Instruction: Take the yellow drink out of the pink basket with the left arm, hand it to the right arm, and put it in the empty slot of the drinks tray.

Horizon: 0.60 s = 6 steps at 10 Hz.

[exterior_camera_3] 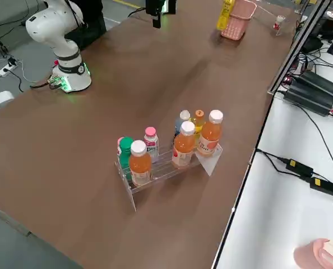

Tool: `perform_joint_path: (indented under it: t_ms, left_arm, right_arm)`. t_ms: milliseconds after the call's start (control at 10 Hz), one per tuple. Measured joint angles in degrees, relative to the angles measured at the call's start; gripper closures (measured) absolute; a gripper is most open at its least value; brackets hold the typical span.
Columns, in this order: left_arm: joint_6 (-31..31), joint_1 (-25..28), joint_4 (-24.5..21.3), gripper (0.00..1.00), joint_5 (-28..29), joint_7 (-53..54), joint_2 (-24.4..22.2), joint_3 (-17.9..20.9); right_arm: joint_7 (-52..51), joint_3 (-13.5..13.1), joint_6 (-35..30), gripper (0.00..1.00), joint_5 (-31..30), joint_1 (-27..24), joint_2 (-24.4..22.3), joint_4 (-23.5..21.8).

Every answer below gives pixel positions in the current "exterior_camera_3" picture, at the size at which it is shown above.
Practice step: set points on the orange juice bottle white cap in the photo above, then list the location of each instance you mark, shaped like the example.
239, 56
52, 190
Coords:
183, 148
210, 134
139, 165

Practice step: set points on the white bottle pink cap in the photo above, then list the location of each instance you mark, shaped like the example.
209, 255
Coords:
119, 148
151, 134

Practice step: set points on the white power strip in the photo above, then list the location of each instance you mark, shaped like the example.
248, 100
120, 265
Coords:
6, 70

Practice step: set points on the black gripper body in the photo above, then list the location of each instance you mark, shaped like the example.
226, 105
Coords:
153, 5

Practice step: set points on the clear acrylic drinks tray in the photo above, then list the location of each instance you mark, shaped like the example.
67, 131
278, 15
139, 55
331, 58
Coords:
210, 164

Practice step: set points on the person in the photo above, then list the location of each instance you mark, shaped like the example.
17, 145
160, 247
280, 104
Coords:
90, 25

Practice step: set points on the yellow drink bottle orange cap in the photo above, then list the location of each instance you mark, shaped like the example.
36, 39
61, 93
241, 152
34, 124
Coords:
225, 15
199, 123

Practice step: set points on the red-lit circuit board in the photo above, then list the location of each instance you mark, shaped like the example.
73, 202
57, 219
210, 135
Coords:
287, 81

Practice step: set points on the red white yogurt bottle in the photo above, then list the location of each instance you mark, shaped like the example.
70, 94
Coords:
278, 23

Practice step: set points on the blue drink bottle white cap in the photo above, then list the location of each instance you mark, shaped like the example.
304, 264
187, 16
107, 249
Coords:
183, 115

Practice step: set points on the black power adapter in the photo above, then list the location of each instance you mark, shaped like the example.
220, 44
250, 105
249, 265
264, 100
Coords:
299, 167
323, 186

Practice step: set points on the pink round container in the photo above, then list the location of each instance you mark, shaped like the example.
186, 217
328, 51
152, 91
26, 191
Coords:
312, 255

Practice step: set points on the pink plastic basket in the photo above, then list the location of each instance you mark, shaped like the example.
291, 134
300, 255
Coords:
239, 22

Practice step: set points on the green bottle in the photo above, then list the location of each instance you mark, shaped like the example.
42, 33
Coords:
125, 154

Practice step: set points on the black power supply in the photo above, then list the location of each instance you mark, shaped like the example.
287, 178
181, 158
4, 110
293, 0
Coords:
309, 101
323, 84

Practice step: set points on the aluminium table rail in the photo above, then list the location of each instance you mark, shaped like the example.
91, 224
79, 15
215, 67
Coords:
298, 46

